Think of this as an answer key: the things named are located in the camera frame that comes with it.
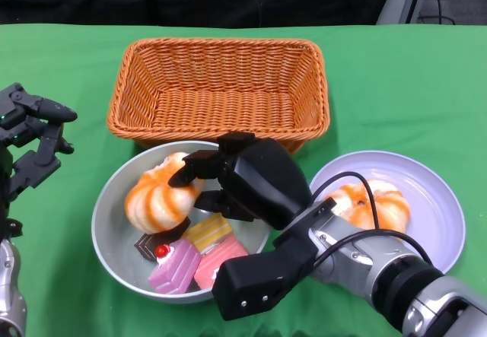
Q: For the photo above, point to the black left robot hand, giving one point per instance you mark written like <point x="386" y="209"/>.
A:
<point x="23" y="150"/>

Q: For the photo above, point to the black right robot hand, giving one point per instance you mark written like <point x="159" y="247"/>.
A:
<point x="262" y="181"/>

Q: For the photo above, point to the yellow cake slice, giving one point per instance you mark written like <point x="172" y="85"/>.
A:
<point x="209" y="230"/>

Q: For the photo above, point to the salmon cake slice with berries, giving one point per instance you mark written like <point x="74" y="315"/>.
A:
<point x="220" y="257"/>

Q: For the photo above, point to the orange striped bread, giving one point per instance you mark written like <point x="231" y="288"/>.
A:
<point x="392" y="207"/>
<point x="156" y="204"/>

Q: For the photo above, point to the grey bowl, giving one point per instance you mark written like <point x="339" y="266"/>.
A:
<point x="114" y="215"/>

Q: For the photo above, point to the pink cake slice with cherry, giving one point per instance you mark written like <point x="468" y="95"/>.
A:
<point x="175" y="268"/>

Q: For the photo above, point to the chocolate cake slice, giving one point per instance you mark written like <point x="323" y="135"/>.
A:
<point x="148" y="245"/>

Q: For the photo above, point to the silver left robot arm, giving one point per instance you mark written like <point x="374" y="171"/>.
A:
<point x="9" y="287"/>

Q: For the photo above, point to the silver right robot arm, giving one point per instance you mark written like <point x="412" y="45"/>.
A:
<point x="380" y="268"/>

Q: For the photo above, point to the orange wicker basket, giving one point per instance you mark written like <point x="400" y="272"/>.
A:
<point x="228" y="97"/>

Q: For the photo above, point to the pale lavender plate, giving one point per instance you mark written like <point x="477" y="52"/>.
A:
<point x="430" y="185"/>

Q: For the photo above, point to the green tablecloth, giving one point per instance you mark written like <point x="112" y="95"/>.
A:
<point x="380" y="86"/>

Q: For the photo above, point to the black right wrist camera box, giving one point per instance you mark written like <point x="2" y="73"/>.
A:
<point x="258" y="280"/>

